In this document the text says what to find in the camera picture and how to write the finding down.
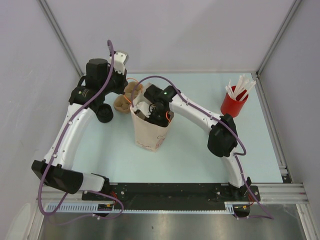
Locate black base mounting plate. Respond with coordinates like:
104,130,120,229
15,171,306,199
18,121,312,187
81,182,261,211

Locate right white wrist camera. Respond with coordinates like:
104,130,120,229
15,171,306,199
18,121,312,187
130,101,151,119

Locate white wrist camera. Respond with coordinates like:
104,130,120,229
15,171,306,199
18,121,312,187
130,101,151,119
113,51,129,75

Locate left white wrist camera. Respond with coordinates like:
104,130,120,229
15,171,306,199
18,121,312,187
113,51,129,75

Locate stacked brown pulp carriers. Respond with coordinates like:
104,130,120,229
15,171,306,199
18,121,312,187
113,82,143,114

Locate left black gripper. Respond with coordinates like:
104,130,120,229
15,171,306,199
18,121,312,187
100,64,128,95

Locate purple cable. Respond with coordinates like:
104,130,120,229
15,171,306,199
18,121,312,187
131,75,275,220
37,39,125,226

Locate white slotted cable duct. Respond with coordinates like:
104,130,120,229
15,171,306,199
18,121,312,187
57,202,234,215

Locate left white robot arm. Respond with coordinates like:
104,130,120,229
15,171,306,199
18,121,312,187
31,53,128,200

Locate white wrapped straws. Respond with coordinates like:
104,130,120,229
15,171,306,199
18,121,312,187
225,75,257,102

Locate beige paper takeout bag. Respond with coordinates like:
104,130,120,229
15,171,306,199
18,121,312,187
130,81,174,152

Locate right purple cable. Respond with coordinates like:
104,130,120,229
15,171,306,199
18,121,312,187
131,75,275,220

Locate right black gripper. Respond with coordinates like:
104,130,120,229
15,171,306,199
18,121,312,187
142,107,171,140

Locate red straw holder cup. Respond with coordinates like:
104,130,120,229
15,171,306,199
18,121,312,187
220,86,249,118

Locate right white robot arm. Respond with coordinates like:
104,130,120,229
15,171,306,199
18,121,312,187
143,84,249,201

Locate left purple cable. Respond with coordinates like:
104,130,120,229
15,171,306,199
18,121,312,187
37,39,125,226

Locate black lid stack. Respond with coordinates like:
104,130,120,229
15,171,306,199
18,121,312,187
96,103,114,123

